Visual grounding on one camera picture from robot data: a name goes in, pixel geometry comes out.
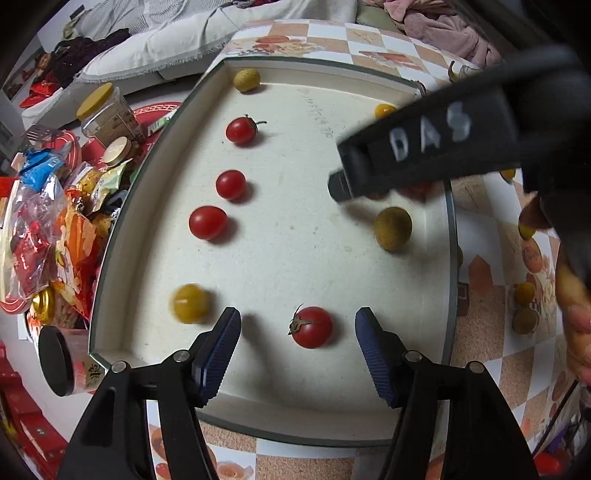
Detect plastic jar with yellow lid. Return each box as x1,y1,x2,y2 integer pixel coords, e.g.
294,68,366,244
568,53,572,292
76,83,141,148

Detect person's right hand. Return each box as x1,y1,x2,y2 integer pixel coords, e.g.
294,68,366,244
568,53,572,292
519,198,591,387

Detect black lid jar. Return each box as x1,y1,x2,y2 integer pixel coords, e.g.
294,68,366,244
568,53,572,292
38,325,107,398

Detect black cable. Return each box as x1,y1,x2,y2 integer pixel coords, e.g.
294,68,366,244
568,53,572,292
531,378,580,462

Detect white shallow box tray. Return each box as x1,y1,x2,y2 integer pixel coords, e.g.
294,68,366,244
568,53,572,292
88,56,460,448

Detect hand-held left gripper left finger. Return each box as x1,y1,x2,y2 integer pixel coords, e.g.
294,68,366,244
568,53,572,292
58,306,242,480

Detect olive brown round fruit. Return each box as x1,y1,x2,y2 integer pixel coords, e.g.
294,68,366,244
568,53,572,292
512,307,540,335
232,68,262,94
373,206,413,252

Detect stack of red gift boxes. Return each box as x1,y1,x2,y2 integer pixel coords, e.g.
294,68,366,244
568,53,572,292
0,342,70,480

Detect red cherry tomato with stem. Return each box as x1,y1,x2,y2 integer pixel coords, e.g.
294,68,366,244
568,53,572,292
225,114,267,147
288,305,334,349

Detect pile of snack packets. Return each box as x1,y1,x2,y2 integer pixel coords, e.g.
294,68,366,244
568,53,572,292
0,148,130,324

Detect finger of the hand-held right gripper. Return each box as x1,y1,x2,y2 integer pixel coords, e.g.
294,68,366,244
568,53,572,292
328,169,355,204

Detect green cushion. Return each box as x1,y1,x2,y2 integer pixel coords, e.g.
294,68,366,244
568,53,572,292
355,7,407,33

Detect small jar with gold lid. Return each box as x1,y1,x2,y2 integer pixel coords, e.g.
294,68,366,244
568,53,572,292
102,137,139,169

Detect white fringed blanket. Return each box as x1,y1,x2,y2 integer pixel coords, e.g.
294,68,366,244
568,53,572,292
74,0,358,84

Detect green stick packet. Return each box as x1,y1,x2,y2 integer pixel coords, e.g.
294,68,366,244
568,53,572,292
148,110,178,136

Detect dark maroon garment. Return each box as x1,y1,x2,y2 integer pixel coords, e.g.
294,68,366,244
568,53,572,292
41,28,130,88

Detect pink fleece blanket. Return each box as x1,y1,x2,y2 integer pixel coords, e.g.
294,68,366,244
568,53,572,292
383,0,504,70

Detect grey striped cloth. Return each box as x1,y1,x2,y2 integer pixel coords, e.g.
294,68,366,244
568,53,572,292
78,0,241,38

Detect red packets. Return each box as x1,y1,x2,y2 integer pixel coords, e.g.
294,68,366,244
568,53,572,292
21,78,63,109

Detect red oval cherry tomato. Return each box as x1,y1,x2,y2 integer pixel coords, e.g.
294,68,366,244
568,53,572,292
188,205,228,241

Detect checkered printed tablecloth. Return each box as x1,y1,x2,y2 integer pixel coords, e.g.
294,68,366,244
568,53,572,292
139,19,591,480

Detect gold foil ingot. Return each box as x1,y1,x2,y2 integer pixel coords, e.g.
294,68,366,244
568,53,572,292
30,291,56,321

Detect red round cherry tomato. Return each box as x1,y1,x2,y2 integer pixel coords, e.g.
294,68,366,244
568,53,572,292
215,170,247,201

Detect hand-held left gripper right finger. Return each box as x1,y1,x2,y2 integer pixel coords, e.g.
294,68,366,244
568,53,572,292
355,306,539,480

